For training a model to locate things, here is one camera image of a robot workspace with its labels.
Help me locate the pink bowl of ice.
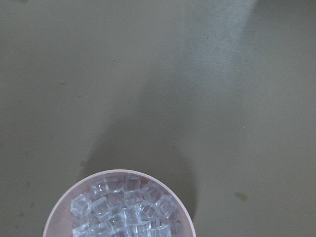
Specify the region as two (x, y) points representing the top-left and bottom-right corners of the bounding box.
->
(43, 169), (196, 237)

